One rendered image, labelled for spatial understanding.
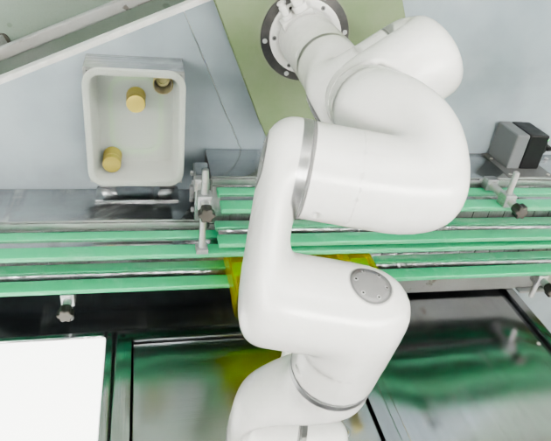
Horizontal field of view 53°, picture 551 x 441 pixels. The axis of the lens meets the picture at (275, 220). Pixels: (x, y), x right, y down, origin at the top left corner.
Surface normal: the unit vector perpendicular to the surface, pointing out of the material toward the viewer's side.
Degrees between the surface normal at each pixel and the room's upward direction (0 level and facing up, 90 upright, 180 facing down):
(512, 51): 0
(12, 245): 90
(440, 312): 90
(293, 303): 43
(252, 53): 2
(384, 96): 63
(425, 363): 90
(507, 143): 90
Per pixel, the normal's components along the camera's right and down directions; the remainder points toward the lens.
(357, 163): 0.10, -0.21
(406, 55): -0.25, -0.12
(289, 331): -0.02, 0.44
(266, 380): -0.61, -0.65
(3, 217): 0.11, -0.84
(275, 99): 0.18, 0.55
